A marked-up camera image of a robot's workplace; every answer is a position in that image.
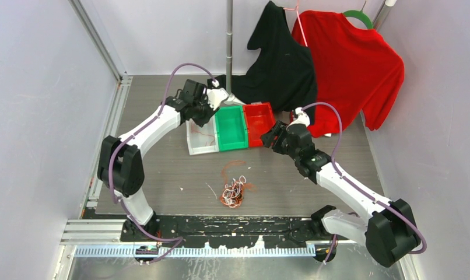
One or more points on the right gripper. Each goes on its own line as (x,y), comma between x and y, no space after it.
(280,130)

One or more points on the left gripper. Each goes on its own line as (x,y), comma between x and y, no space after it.
(202,122)

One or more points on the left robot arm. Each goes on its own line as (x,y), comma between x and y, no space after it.
(120,165)

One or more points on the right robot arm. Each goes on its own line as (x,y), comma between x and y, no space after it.
(387,229)

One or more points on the red plastic bin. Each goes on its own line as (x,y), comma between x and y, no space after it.
(259,120)

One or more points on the white plastic bin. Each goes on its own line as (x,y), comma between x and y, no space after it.
(202,140)

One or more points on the green plastic bin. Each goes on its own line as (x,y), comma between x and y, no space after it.
(231,128)

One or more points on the white rack base foot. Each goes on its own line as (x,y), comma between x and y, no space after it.
(233,100)

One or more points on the garment rack pole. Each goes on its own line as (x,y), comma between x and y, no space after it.
(229,45)

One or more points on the black t-shirt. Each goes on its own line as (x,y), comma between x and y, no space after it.
(283,73)

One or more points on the red t-shirt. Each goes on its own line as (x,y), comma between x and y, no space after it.
(356,71)

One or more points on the pink hanger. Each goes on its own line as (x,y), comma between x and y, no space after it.
(296,10)

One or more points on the green hanger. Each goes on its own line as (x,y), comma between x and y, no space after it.
(360,15)

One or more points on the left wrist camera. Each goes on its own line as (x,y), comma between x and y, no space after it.
(216,97)

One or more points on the aluminium frame rail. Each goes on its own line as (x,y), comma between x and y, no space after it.
(84,17)

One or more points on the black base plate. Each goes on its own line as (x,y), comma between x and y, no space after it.
(234,232)

